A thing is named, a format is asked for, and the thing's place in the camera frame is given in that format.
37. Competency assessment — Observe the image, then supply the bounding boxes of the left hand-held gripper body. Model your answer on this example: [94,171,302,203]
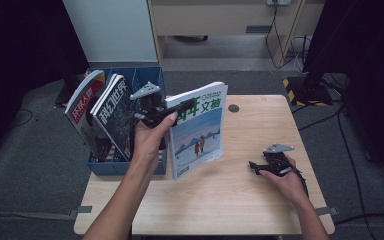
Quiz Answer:
[129,81,178,130]

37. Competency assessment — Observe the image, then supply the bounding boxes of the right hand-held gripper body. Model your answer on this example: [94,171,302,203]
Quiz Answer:
[262,143,296,178]

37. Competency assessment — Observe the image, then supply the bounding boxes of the snow scene cover magazine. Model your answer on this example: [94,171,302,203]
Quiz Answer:
[164,81,229,182]

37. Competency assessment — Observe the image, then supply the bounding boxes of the blue plastic file rack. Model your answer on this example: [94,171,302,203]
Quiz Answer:
[86,65,170,177]

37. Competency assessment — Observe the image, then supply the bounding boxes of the dark blue cover magazine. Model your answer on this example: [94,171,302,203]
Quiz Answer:
[89,73,138,163]

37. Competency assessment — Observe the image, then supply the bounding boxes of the portrait cover magazine red title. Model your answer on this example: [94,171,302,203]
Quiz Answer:
[63,69,108,162]

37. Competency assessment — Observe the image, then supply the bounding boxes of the person's right hand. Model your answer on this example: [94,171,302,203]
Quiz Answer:
[258,155,303,205]

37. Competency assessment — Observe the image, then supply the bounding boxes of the person's left hand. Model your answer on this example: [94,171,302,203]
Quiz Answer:
[133,111,180,168]

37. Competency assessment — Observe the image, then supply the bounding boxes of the grey tape strip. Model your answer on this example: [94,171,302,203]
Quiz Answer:
[69,205,93,218]
[314,206,339,216]

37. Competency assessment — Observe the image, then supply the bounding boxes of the black stand base yellow stripes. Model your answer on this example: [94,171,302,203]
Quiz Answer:
[53,74,88,109]
[282,76,334,108]

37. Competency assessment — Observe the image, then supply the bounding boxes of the white cabinet panel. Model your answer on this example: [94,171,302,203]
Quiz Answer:
[62,0,159,64]

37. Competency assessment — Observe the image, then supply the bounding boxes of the right hand-held gripper cable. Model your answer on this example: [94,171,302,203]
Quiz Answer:
[293,167,311,198]

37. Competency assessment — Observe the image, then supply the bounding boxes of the short black floor cable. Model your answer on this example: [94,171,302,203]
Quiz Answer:
[291,103,344,132]

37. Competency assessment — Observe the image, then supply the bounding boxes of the long black floor cable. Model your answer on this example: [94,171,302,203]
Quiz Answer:
[332,108,384,224]

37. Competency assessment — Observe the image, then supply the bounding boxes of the white cable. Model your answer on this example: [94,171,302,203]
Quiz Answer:
[289,35,311,74]

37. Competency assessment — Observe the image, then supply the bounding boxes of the thin black looped floor cable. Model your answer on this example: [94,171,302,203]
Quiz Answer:
[8,108,34,129]

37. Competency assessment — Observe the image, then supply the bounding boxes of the black socket cable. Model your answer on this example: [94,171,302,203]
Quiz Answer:
[264,4,297,70]

